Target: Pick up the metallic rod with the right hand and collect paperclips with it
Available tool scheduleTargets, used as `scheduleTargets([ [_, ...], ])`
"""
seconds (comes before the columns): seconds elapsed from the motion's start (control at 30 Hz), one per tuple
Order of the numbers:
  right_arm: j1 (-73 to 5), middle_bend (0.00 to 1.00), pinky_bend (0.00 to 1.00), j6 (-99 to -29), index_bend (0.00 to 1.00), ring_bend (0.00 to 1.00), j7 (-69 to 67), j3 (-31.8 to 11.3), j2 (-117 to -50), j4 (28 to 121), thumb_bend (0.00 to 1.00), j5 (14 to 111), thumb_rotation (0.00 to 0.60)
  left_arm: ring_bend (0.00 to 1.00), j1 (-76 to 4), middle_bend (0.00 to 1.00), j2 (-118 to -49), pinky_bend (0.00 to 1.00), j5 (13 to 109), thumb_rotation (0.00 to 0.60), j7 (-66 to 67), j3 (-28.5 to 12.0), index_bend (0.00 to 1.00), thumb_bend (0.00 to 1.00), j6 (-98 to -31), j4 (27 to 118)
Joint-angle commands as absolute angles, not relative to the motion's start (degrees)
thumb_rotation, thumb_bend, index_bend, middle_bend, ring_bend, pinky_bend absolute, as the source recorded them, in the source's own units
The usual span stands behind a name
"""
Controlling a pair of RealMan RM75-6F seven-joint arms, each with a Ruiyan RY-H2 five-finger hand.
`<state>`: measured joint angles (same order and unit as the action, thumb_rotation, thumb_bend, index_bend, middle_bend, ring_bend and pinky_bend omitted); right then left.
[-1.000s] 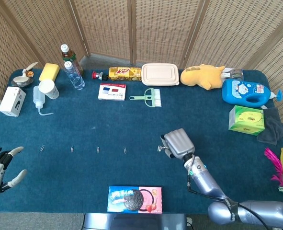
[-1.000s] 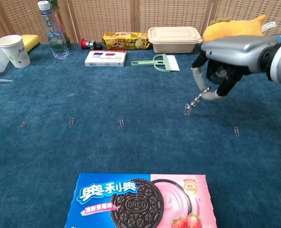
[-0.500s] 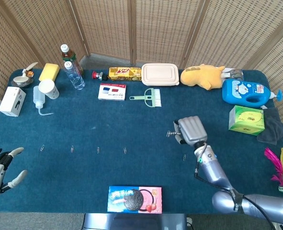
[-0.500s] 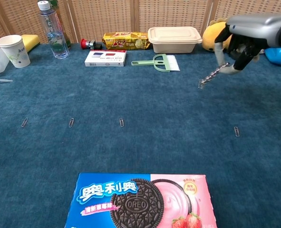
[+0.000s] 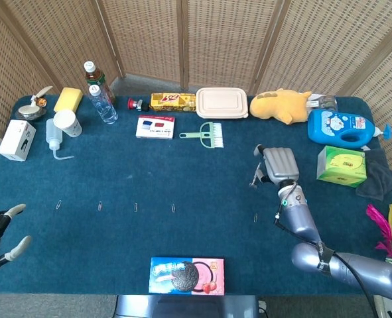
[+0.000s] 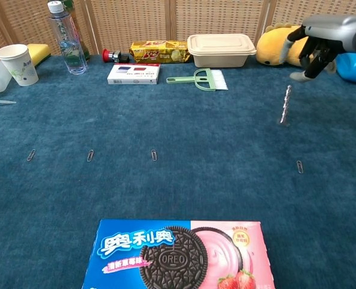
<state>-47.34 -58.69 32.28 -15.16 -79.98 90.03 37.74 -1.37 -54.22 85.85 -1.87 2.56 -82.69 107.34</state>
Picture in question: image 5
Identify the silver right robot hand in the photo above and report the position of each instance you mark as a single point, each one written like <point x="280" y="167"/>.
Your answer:
<point x="280" y="164"/>

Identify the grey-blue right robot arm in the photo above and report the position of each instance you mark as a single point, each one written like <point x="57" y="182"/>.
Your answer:
<point x="298" y="215"/>

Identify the yellow plush toy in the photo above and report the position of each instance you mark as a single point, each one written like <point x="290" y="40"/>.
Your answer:
<point x="278" y="106"/>

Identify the green tissue box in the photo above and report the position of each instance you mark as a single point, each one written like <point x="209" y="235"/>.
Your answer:
<point x="341" y="167"/>

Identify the blue detergent bottle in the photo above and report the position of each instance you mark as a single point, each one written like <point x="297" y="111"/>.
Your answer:
<point x="335" y="127"/>

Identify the green hand brush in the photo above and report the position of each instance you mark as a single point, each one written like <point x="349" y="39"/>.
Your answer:
<point x="209" y="134"/>

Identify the clear box of tape rolls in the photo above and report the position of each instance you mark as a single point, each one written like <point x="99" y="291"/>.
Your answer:
<point x="326" y="101"/>

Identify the beige lidded lunch box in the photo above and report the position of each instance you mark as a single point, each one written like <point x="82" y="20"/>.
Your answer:
<point x="221" y="102"/>

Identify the dark grey cloth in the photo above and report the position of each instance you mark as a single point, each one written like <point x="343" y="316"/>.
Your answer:
<point x="378" y="179"/>

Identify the white cardboard product box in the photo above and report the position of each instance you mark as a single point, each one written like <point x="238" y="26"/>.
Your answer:
<point x="16" y="140"/>

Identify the translucent squeeze wash bottle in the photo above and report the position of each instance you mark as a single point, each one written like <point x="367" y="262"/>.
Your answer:
<point x="53" y="136"/>

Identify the yellow biscuit package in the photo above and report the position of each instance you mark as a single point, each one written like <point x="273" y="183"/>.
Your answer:
<point x="172" y="102"/>

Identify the round silver tin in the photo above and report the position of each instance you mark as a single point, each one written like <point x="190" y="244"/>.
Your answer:
<point x="30" y="112"/>

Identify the colourful feather shuttlecock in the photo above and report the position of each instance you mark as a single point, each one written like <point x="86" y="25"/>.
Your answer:
<point x="389" y="238"/>

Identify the rattan folding screen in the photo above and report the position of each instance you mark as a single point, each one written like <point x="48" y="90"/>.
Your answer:
<point x="222" y="39"/>

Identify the white paper cup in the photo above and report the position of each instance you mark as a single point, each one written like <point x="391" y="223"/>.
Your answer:
<point x="68" y="122"/>

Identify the blue carpet table cover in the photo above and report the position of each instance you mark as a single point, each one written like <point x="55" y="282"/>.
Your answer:
<point x="116" y="172"/>

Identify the blue pink Oreo box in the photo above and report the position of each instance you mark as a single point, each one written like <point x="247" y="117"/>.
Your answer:
<point x="185" y="276"/>

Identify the red emergency stop button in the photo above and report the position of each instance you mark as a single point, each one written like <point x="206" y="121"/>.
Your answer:
<point x="135" y="104"/>

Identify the yellow sponge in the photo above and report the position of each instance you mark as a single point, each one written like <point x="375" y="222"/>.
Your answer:
<point x="68" y="99"/>

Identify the clear water bottle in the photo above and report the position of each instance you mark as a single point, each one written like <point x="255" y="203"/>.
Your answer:
<point x="104" y="107"/>

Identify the dark grey robot torso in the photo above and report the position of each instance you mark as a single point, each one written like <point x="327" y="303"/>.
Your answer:
<point x="182" y="308"/>

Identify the brown tea bottle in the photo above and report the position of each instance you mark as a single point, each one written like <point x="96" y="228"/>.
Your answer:
<point x="94" y="77"/>

